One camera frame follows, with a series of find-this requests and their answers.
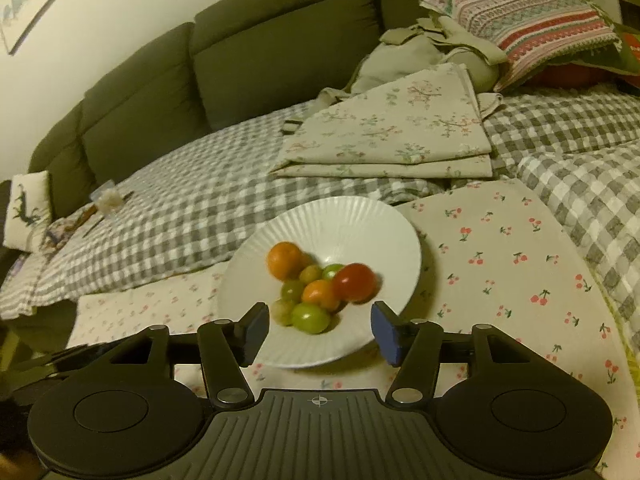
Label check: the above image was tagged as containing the red cushion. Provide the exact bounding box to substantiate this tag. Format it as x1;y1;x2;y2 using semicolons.
525;62;613;88

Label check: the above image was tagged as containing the large orange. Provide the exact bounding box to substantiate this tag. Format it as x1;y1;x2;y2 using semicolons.
266;241;305;281

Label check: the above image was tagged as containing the striped patterned pillow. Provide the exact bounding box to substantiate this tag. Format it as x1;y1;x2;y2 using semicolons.
419;0;623;92

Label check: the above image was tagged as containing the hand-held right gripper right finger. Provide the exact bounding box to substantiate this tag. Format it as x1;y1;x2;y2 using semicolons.
371;300;543;407

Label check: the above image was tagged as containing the white ribbed plate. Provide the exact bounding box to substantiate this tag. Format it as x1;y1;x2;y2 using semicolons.
217;196;423;368

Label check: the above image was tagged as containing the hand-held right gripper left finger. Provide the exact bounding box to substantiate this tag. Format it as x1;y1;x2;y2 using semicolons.
100;301;271;408

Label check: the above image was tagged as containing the patterned purple cloth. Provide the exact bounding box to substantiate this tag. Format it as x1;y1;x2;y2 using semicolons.
37;210;101;253

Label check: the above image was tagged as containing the small orange tangerine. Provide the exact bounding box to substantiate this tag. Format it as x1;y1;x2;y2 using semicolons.
301;279;343;312

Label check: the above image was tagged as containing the beige garment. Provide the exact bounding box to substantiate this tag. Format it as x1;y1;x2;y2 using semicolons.
320;15;508;121

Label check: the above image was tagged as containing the clear plastic container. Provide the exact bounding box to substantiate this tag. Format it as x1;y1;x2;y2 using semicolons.
91;187;123;211

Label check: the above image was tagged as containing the white pillow with animal print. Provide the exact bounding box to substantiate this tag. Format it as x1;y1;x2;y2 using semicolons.
2;171;53;251

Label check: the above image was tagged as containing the red tomato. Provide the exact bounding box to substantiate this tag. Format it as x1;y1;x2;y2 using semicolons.
332;262;377;304

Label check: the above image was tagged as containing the orange package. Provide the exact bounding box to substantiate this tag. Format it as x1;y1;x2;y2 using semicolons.
617;32;640;76

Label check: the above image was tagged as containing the green sofa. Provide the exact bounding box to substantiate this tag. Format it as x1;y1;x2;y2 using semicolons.
27;0;571;201

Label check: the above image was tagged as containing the folded floral cloth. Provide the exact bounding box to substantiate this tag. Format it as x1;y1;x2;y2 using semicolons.
270;62;496;181

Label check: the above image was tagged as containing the cherry print cloth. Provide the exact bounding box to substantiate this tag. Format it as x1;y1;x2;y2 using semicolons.
65;177;640;480

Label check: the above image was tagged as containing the large green fruit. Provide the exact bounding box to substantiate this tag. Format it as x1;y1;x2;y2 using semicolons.
291;302;332;334

